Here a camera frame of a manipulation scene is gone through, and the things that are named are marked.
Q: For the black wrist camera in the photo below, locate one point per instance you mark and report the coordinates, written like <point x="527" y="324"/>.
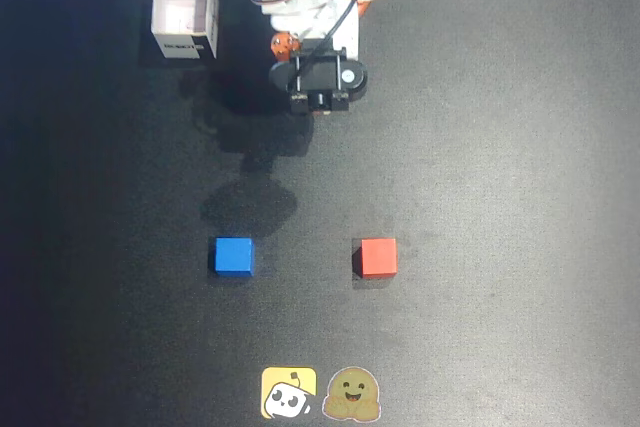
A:
<point x="320" y="74"/>

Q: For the white open cardboard box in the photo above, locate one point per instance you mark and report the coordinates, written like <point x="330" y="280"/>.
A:
<point x="184" y="12"/>

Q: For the yellow robot sticker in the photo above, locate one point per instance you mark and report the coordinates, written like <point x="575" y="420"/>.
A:
<point x="287" y="392"/>

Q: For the blue cube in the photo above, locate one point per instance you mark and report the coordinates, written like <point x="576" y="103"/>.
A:
<point x="234" y="256"/>

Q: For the red cube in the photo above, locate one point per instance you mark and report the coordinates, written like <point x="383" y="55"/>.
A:
<point x="379" y="257"/>

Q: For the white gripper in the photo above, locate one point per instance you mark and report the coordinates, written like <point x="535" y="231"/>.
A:
<point x="344" y="37"/>

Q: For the hugging face emoji sticker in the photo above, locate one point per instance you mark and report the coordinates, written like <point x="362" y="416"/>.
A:
<point x="351" y="393"/>

